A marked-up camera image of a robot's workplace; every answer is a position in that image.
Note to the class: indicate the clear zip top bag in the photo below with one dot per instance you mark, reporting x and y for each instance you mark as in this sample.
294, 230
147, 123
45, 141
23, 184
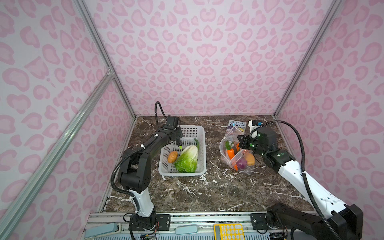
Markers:
233, 137

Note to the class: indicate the orange toy carrot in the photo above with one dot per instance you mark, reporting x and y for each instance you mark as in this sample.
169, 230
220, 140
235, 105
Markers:
230, 149

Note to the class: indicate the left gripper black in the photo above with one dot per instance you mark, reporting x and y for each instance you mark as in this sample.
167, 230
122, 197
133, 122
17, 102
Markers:
180, 134

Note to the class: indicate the green white toy cabbage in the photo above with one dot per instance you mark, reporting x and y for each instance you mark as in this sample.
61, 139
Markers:
188, 159

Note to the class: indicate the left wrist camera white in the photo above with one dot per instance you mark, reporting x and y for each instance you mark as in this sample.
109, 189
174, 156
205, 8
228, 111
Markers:
172, 122

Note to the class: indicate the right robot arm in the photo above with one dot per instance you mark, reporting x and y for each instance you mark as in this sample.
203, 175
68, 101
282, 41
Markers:
334, 219

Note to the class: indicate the Treehouse paperback book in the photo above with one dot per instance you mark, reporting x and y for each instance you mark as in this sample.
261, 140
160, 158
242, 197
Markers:
239, 125

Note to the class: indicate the dark toy eggplant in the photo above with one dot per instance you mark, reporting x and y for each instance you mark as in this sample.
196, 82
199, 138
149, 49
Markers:
197, 144

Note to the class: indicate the aluminium frame strut left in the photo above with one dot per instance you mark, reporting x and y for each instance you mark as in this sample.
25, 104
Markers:
21, 204

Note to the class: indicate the purple toy onion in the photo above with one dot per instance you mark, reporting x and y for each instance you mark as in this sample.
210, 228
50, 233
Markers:
241, 164

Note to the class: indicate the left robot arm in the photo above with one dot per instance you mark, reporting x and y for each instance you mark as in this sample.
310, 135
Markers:
132, 175

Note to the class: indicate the white perforated plastic basket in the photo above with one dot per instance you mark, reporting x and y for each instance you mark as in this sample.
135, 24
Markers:
189, 133

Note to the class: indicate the yellow calculator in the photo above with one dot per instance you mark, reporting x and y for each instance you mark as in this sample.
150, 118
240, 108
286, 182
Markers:
229, 232

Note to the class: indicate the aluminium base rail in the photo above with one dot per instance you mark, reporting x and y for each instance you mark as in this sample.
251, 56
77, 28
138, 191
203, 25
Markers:
254, 224

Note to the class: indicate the yellow toy potato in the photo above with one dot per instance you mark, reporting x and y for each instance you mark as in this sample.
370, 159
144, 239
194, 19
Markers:
250, 159
172, 157

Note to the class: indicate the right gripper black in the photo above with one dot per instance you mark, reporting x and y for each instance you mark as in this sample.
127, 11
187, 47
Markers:
243, 143

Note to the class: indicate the light blue oval case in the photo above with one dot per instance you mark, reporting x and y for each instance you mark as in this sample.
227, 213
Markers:
187, 230

